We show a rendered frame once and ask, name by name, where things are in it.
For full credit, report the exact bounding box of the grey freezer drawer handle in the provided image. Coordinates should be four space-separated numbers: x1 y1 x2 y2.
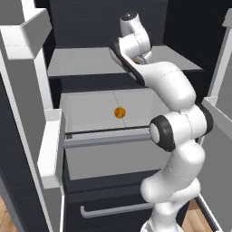
79 201 159 219

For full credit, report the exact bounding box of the orange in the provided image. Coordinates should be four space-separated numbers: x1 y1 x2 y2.
113 106 127 120

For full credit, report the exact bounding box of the white door bin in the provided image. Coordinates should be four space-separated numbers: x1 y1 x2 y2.
37 108 66 190
0 8 53 61

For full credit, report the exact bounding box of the black fridge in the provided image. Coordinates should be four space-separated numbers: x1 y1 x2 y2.
34 0 232 232

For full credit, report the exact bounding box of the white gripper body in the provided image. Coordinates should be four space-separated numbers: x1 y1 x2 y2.
137 50 154 65

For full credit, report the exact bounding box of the white fridge drawer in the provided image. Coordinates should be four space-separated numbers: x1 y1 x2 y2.
59 87 170 182

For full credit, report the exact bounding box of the grey fridge shelf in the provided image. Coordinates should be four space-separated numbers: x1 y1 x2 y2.
46 44 204 78

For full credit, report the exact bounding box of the grey fridge door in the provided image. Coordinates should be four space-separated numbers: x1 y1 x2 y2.
196 8 232 232
0 0 66 232

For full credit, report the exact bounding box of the black freezer drawer front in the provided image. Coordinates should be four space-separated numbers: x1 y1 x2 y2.
63 169 198 232

